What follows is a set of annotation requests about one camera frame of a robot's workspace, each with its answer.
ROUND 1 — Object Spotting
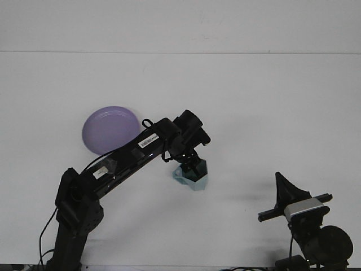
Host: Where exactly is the pale blue hexagonal cup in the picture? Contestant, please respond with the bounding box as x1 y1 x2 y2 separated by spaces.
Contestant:
171 158 209 192

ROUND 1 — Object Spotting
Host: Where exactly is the pale purple round plate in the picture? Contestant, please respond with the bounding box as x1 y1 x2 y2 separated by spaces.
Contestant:
81 106 142 156

